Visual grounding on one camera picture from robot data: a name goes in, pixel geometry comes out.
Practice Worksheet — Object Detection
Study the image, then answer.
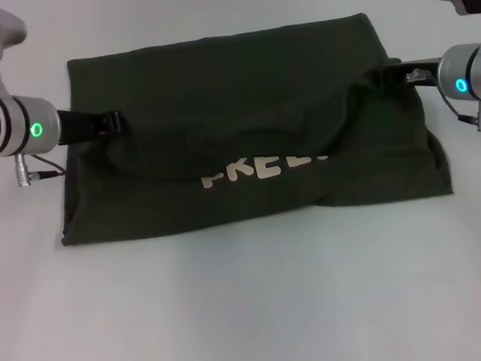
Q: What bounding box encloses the dark red left cable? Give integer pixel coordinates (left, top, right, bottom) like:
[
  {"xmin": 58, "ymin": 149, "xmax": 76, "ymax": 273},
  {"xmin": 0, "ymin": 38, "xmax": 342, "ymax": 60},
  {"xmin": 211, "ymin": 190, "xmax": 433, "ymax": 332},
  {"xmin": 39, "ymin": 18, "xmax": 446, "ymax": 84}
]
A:
[{"xmin": 31, "ymin": 153, "xmax": 67, "ymax": 180}]

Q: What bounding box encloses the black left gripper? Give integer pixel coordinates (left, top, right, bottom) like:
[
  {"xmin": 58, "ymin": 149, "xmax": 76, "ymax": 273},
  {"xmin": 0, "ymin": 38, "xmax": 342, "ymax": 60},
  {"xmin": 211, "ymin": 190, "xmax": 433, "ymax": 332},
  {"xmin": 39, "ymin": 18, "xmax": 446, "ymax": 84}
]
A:
[{"xmin": 55, "ymin": 104, "xmax": 125, "ymax": 147}]

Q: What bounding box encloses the dark right cable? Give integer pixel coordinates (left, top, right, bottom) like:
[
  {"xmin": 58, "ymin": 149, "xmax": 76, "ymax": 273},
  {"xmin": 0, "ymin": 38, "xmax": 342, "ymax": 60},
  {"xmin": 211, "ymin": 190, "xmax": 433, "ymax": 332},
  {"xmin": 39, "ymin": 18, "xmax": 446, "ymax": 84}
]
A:
[{"xmin": 429, "ymin": 68, "xmax": 481, "ymax": 129}]

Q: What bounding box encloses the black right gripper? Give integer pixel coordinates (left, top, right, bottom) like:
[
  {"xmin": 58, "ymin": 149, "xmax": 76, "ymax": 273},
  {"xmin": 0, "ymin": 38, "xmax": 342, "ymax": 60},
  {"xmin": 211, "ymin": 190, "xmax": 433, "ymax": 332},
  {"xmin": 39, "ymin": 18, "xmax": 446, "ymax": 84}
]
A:
[{"xmin": 373, "ymin": 55, "xmax": 446, "ymax": 94}]

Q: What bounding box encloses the dark green shirt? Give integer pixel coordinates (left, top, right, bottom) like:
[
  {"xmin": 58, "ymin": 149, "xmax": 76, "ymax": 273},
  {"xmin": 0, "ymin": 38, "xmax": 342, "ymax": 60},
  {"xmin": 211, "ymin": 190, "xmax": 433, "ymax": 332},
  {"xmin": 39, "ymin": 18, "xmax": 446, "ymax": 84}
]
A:
[{"xmin": 45, "ymin": 6, "xmax": 457, "ymax": 248}]

